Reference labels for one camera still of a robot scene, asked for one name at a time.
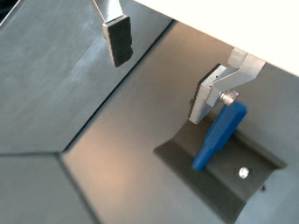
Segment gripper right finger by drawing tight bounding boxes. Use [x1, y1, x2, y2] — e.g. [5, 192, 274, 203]
[189, 48, 265, 124]

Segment black angle fixture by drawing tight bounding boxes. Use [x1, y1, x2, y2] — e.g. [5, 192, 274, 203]
[153, 99, 288, 224]

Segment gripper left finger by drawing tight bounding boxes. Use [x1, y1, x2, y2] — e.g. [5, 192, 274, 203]
[90, 0, 133, 67]

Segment blue stepped peg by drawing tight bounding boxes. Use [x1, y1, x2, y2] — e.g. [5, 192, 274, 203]
[190, 101, 248, 171]

